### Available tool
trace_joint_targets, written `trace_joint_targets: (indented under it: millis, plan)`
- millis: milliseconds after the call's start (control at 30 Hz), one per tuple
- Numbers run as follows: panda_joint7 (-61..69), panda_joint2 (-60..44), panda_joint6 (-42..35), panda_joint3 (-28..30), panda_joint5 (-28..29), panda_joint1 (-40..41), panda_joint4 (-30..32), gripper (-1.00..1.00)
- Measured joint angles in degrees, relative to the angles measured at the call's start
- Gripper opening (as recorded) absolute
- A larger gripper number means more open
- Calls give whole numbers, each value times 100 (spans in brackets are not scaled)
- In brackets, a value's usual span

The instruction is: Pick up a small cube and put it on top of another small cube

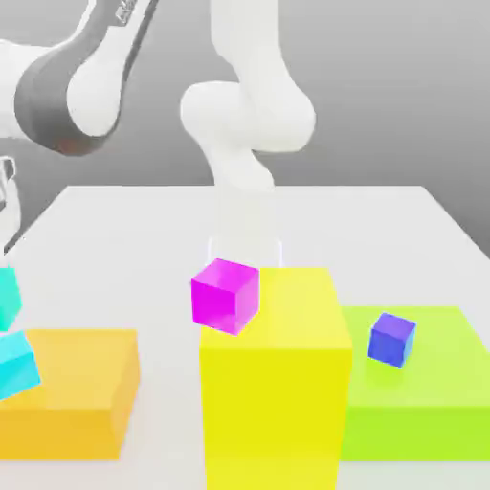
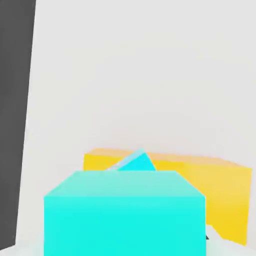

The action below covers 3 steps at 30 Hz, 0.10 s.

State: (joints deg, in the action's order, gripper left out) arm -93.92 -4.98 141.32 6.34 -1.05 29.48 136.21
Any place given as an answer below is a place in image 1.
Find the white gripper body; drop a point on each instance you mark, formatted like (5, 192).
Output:
(11, 220)

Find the small teal cube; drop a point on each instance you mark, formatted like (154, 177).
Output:
(7, 294)

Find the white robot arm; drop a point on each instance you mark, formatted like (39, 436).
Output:
(249, 115)

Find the small cyan cube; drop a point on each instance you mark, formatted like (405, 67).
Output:
(15, 363)

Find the small magenta cube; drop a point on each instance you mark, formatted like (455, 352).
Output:
(222, 296)

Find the small blue cube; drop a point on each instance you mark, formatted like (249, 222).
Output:
(390, 340)

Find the large orange box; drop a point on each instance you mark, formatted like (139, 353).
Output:
(76, 383)

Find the large yellow box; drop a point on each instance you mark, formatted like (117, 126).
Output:
(275, 383)

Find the large lime green box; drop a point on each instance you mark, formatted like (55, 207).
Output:
(432, 402)

